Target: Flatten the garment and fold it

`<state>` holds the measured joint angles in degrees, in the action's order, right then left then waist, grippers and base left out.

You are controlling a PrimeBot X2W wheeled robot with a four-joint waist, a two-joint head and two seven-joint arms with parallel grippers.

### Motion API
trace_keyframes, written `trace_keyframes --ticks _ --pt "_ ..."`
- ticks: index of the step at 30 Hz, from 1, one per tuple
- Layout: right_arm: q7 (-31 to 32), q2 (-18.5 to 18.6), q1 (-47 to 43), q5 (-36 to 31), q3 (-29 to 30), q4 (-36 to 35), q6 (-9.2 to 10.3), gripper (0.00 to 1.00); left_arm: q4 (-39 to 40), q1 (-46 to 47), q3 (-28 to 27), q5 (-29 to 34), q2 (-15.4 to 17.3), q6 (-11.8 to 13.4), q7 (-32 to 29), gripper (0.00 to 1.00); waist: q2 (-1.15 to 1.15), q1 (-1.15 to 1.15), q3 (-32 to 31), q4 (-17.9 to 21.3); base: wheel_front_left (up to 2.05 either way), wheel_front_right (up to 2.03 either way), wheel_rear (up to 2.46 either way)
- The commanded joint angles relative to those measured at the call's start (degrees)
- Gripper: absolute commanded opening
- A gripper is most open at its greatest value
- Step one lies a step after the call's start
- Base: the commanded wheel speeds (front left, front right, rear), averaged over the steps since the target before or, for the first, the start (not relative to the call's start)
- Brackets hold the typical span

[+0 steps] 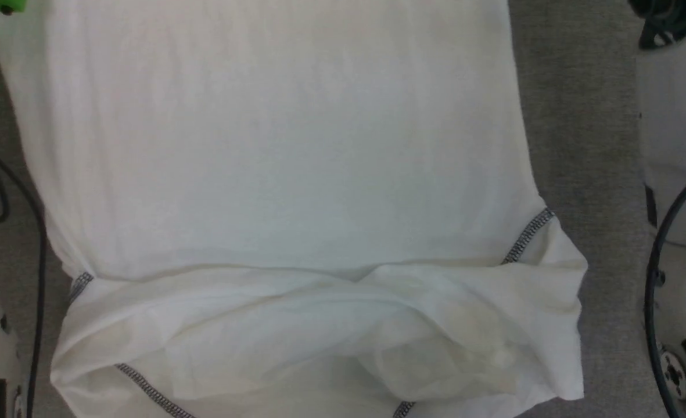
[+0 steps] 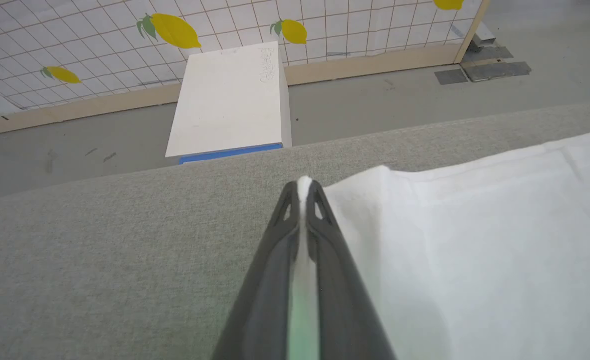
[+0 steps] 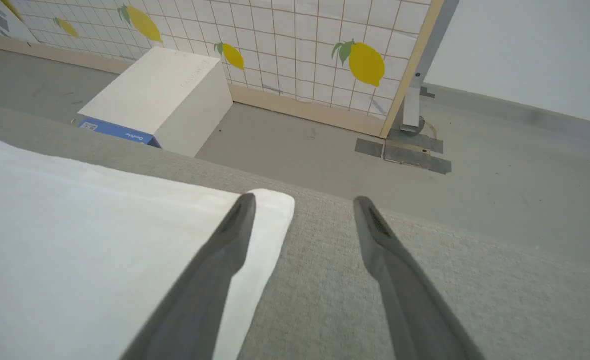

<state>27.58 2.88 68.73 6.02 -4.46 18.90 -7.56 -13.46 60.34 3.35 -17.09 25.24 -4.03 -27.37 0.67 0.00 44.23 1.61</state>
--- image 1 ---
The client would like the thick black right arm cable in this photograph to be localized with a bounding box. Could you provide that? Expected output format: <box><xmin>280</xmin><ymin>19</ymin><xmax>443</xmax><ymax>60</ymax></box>
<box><xmin>644</xmin><ymin>159</ymin><xmax>686</xmax><ymax>418</ymax></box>

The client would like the grey fabric sofa seat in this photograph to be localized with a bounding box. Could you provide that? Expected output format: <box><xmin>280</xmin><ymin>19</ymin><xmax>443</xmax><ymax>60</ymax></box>
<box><xmin>0</xmin><ymin>0</ymin><xmax>669</xmax><ymax>418</ymax></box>

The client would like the white t-shirt with grey stitching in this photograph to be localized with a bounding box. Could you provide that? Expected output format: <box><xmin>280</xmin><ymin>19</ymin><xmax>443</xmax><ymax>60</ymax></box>
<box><xmin>0</xmin><ymin>0</ymin><xmax>589</xmax><ymax>418</ymax></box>

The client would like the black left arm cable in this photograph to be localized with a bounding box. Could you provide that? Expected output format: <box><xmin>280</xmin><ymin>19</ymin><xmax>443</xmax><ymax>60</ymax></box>
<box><xmin>0</xmin><ymin>132</ymin><xmax>49</xmax><ymax>418</ymax></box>

